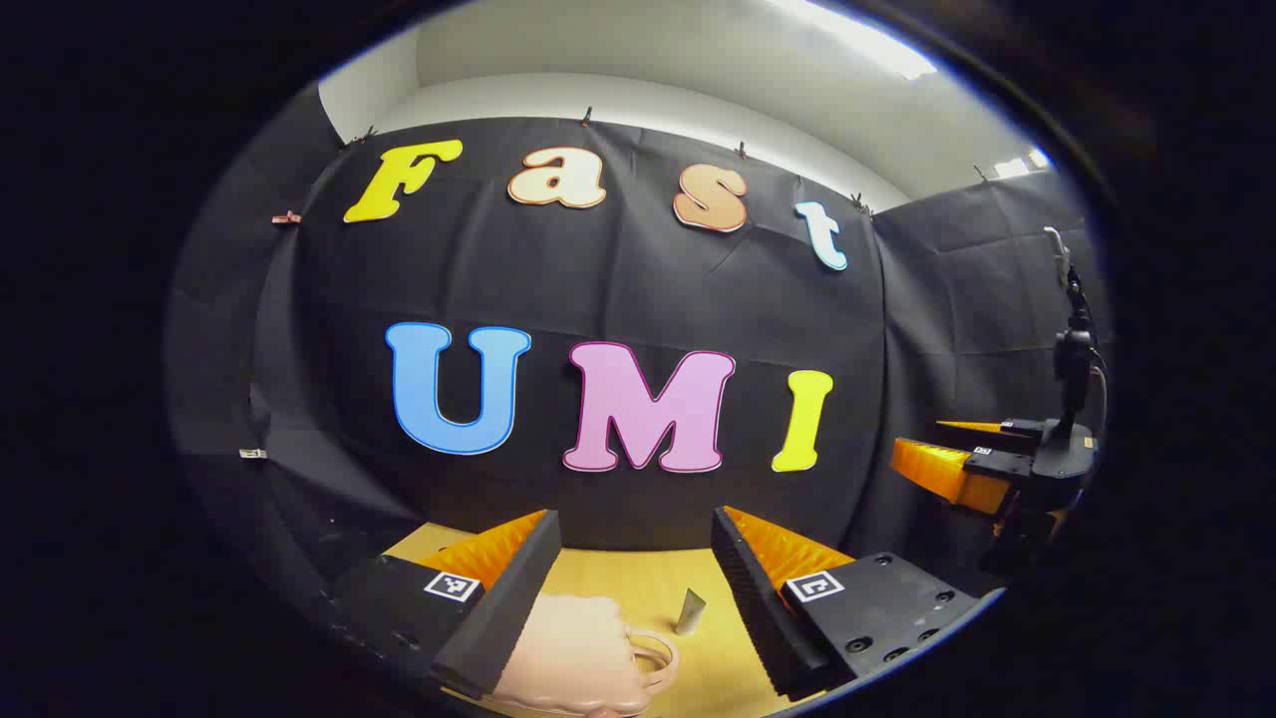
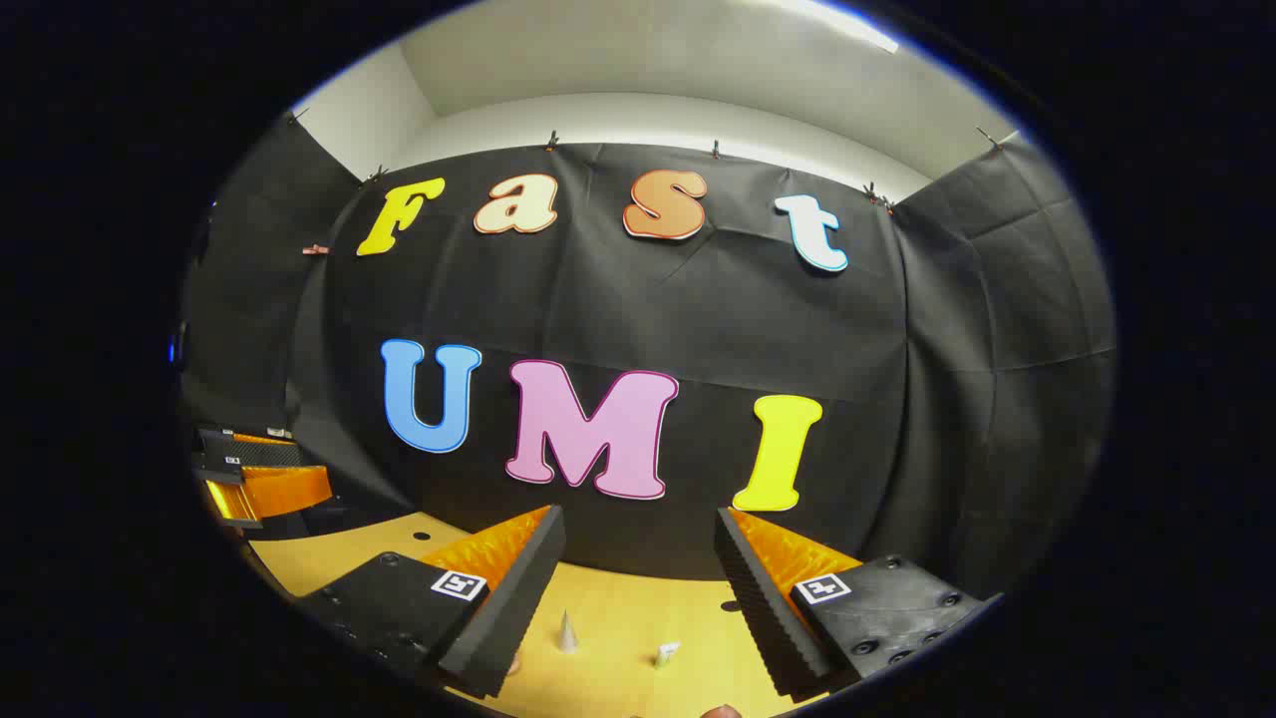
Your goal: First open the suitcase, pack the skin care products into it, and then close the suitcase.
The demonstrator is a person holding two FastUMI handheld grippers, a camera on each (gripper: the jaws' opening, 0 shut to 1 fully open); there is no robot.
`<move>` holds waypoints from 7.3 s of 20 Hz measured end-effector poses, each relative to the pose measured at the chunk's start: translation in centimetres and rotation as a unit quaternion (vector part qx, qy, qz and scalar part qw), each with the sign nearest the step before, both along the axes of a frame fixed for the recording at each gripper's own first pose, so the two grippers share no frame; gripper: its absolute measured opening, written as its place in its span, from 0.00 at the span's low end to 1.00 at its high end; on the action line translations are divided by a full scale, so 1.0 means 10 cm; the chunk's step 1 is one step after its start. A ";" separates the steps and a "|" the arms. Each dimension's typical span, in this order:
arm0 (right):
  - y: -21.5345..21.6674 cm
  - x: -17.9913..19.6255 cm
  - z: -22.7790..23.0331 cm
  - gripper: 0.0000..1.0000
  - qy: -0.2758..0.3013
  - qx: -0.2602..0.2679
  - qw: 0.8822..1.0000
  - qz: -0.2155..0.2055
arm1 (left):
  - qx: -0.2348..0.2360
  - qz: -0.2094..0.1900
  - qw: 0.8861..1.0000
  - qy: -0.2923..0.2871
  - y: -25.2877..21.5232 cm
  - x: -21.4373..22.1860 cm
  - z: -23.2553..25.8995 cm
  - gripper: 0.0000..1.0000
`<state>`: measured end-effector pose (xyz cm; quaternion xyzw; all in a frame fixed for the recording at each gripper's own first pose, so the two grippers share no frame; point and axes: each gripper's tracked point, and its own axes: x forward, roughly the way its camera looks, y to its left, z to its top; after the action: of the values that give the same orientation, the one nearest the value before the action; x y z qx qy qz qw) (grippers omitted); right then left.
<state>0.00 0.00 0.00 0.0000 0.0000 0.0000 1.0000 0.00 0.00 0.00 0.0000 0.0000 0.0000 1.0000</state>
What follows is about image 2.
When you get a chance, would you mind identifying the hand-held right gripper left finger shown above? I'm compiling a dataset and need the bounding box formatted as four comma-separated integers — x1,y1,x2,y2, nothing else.
294,504,567,700

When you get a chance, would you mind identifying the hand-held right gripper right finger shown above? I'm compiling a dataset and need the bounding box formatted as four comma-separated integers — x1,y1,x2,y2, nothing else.
714,506,1004,700

